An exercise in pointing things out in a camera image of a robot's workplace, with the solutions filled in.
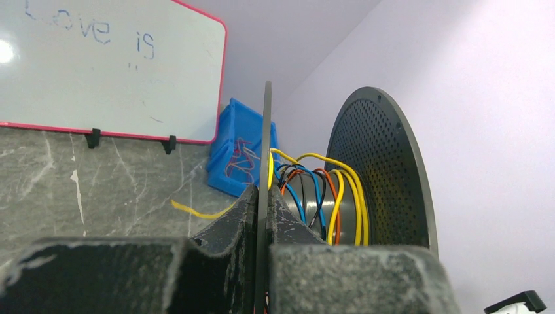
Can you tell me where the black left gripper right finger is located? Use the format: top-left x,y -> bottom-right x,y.
266,188 -> 460,313

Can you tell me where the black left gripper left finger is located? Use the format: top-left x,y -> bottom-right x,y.
1,186 -> 259,313

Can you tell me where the yellow cable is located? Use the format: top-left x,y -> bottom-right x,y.
171,148 -> 370,247

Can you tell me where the black perforated cable spool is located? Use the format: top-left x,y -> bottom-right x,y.
253,80 -> 439,314

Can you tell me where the blue plastic bin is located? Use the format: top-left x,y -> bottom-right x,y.
206,98 -> 263,197

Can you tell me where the black whiteboard stand foot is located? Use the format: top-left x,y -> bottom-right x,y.
84,128 -> 101,149
161,135 -> 177,155

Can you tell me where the red framed whiteboard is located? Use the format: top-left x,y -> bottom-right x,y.
1,1 -> 227,144

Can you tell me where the orange cable on spool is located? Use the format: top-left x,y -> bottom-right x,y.
279,167 -> 342,246

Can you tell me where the blue cable on spool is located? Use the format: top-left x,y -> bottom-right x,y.
273,164 -> 327,240

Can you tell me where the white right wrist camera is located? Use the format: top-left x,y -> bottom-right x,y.
484,290 -> 547,314

